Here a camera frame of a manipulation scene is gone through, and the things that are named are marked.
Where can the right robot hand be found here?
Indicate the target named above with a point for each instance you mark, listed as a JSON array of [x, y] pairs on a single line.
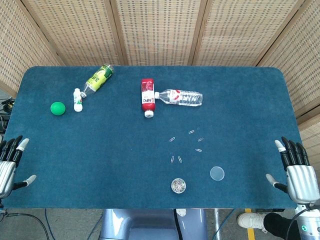
[[302, 182]]

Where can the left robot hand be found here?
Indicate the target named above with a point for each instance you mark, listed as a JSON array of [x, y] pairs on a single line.
[[6, 172]]

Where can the silver paper clip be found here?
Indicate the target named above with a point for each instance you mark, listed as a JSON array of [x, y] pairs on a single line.
[[172, 139], [172, 159], [198, 150], [180, 159], [191, 131], [200, 139]]

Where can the round clear paper clip container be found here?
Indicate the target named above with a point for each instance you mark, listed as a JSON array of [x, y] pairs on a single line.
[[178, 185]]

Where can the woven folding screen panel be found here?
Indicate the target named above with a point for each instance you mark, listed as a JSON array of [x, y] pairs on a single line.
[[245, 32], [312, 140], [160, 32], [20, 45], [300, 65], [75, 32]]

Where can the black trouser leg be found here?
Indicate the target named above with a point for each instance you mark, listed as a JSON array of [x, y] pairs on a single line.
[[277, 225]]

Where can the white sneaker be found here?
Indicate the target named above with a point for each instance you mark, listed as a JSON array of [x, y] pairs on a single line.
[[250, 221]]

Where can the green ball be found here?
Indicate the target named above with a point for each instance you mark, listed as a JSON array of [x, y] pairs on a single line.
[[58, 108]]

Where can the clear round lid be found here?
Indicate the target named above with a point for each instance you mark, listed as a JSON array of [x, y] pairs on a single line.
[[217, 173]]

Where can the metal table leg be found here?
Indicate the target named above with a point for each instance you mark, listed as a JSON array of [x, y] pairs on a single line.
[[217, 222]]

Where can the blue carpet table mat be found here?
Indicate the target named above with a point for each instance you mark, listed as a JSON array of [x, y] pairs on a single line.
[[100, 150]]

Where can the small white bottle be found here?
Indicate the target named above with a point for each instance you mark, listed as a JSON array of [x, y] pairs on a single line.
[[77, 101]]

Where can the green label plastic bottle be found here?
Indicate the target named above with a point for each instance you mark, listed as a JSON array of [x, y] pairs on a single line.
[[98, 78]]

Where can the clear water bottle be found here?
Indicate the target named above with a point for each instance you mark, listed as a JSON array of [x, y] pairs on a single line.
[[182, 97]]

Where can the blue-grey robot torso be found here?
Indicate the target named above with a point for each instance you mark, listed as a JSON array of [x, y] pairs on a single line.
[[150, 225]]

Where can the red juice bottle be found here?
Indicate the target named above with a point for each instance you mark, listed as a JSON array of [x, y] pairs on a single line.
[[148, 96]]

